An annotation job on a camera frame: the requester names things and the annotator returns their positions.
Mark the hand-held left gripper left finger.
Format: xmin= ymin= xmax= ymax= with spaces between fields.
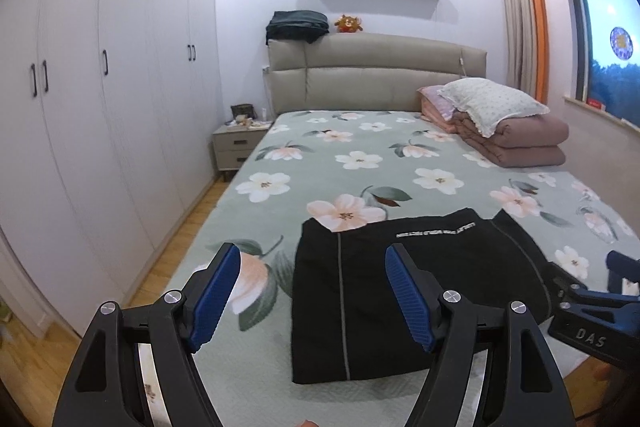
xmin=52 ymin=243 xmax=242 ymax=427

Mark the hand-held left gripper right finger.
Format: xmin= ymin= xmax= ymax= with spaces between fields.
xmin=385 ymin=243 xmax=583 ymax=427

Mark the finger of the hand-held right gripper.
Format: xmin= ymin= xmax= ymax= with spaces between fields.
xmin=606 ymin=251 xmax=640 ymax=294

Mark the black jacket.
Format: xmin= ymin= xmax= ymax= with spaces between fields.
xmin=291 ymin=208 xmax=562 ymax=385

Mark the bed with floral sheet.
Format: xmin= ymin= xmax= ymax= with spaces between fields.
xmin=140 ymin=109 xmax=632 ymax=427

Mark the grey nightstand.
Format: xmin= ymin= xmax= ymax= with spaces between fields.
xmin=212 ymin=122 xmax=274 ymax=182

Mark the folded pink quilt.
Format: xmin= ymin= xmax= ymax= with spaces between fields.
xmin=445 ymin=109 xmax=571 ymax=169

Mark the pink pillow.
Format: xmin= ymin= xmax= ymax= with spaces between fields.
xmin=417 ymin=85 xmax=460 ymax=128

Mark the dark framed window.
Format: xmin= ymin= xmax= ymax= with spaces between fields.
xmin=562 ymin=0 xmax=640 ymax=131

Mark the white dotted pillow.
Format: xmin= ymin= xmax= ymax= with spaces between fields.
xmin=437 ymin=78 xmax=551 ymax=138

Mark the round window sticker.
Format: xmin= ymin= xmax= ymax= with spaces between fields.
xmin=609 ymin=26 xmax=636 ymax=58

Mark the beige padded headboard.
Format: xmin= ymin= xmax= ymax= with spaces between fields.
xmin=267 ymin=32 xmax=488 ymax=115

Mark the white wardrobe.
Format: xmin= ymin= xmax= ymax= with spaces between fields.
xmin=0 ymin=0 xmax=224 ymax=339

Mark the beige and orange curtain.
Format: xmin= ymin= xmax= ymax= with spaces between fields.
xmin=495 ymin=0 xmax=549 ymax=104

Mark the orange plush toy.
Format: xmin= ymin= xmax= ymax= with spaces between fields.
xmin=334 ymin=14 xmax=365 ymax=34

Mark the folded dark green blanket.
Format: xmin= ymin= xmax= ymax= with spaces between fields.
xmin=266 ymin=10 xmax=330 ymax=46

